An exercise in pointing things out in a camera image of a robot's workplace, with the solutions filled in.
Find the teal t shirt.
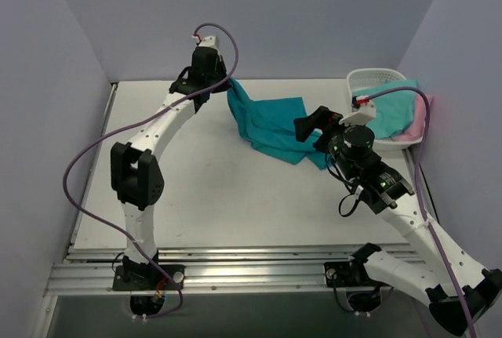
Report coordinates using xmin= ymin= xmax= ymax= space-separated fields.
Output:
xmin=227 ymin=78 xmax=326 ymax=170

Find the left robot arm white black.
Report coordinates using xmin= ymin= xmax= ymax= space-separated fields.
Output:
xmin=111 ymin=36 xmax=227 ymax=290

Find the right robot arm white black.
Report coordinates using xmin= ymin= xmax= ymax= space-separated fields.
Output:
xmin=293 ymin=106 xmax=501 ymax=336

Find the white plastic laundry basket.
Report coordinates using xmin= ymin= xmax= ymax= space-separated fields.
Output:
xmin=346 ymin=67 xmax=426 ymax=151

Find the light teal shirt in basket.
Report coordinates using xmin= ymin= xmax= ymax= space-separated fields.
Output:
xmin=352 ymin=79 xmax=417 ymax=140

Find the pink shirt in basket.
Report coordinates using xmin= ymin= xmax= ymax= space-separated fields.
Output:
xmin=391 ymin=95 xmax=426 ymax=142

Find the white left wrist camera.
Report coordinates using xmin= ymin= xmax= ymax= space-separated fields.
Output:
xmin=191 ymin=34 xmax=220 ymax=52

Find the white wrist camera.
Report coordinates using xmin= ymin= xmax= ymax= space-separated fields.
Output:
xmin=191 ymin=34 xmax=220 ymax=52
xmin=339 ymin=95 xmax=377 ymax=126

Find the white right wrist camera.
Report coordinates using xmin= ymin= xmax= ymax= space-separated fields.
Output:
xmin=339 ymin=95 xmax=377 ymax=126

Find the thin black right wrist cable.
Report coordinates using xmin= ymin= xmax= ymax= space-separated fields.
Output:
xmin=327 ymin=157 xmax=364 ymax=218

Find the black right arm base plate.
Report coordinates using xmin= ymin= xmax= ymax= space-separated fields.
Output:
xmin=323 ymin=261 xmax=389 ymax=288

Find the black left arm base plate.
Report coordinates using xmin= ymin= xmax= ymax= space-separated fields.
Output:
xmin=112 ymin=264 xmax=185 ymax=292

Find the aluminium rail frame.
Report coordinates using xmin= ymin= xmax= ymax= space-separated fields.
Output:
xmin=42 ymin=145 xmax=470 ymax=298

